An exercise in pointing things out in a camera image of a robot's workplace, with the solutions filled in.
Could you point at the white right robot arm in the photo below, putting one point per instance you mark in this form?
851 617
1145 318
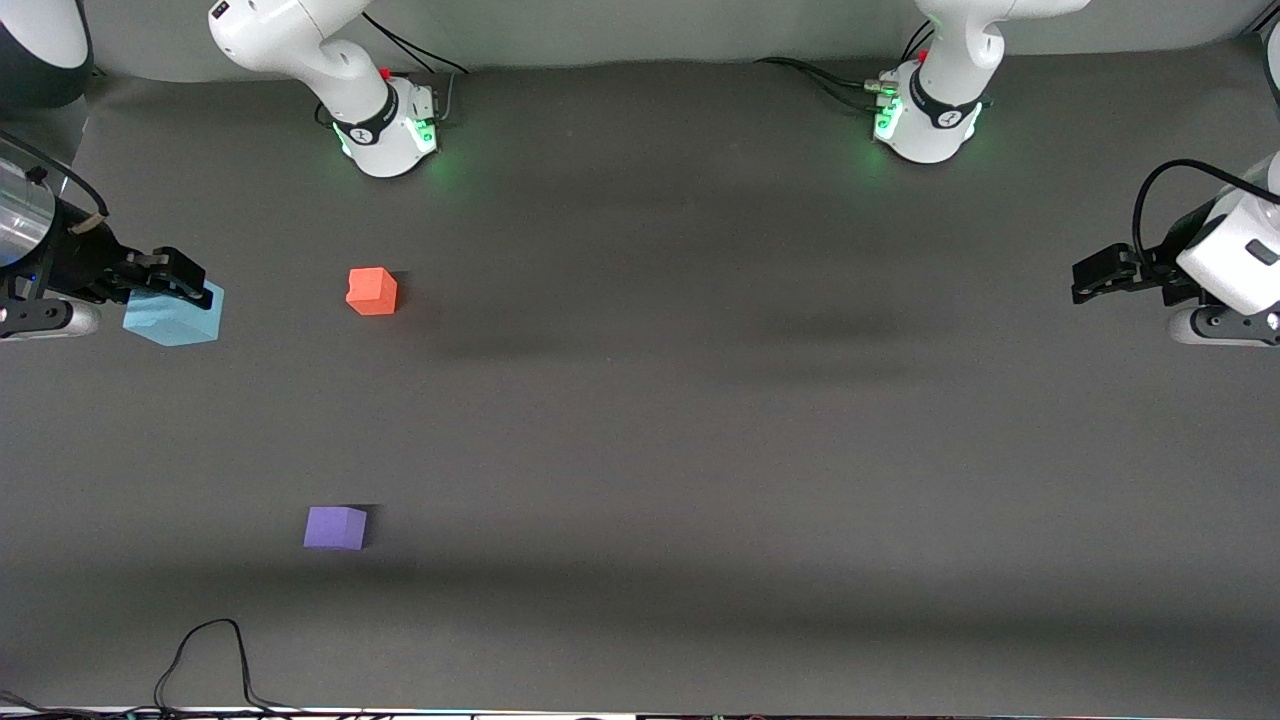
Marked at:
300 40

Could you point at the orange foam block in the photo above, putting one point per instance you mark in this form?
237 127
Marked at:
372 292

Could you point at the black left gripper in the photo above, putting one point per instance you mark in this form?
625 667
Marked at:
1166 262

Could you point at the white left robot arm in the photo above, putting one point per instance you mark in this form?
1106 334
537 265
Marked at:
945 60

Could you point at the light blue foam block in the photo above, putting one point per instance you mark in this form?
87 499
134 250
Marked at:
175 322

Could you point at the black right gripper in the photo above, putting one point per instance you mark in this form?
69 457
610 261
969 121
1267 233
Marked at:
78 262

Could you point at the purple foam block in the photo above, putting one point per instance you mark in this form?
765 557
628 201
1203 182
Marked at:
335 528

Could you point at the dark grey table mat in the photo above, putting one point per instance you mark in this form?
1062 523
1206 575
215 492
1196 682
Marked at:
700 500

